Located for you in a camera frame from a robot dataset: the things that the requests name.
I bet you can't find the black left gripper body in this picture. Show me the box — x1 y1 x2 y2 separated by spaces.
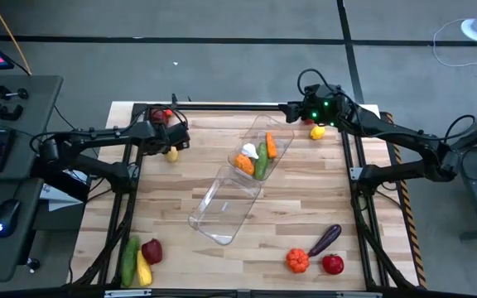
149 119 169 155

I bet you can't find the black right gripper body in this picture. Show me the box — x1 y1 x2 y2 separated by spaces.
303 84 335 127

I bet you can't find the orange carrot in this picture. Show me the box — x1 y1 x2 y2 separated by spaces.
265 132 279 160

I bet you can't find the white garlic bulb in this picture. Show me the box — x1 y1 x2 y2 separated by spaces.
241 142 260 161

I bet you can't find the dark red bell pepper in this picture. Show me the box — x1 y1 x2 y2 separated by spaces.
141 238 164 266

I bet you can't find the purple eggplant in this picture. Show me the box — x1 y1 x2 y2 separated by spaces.
306 223 343 258

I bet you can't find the yellow corn cob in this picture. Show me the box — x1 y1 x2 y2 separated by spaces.
136 249 153 288

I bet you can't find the clear plastic bin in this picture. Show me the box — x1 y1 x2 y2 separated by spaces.
227 114 296 182
187 165 263 247

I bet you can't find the dark red round fruit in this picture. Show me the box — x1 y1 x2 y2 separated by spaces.
150 107 175 125

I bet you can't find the white paper sheet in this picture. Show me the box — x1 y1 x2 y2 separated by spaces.
39 181 83 213

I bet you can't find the yellow black hazard strip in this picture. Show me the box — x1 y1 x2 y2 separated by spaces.
381 111 427 289

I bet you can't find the black table clamp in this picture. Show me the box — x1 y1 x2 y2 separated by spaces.
0 99 25 122
0 84 30 103

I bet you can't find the black computer mouse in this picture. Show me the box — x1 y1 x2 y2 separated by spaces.
0 198 22 239

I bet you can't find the black aluminium table frame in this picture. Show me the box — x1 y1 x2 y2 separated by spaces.
66 93 420 298

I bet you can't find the white floor cable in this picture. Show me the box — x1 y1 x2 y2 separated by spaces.
431 17 477 68

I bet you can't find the black arm base cable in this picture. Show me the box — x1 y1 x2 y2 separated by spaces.
443 114 477 144

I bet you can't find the silver metal bracket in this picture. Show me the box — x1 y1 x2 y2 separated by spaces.
335 291 383 298
104 288 153 298

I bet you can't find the yellow cable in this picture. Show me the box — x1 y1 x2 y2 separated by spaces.
0 0 32 76

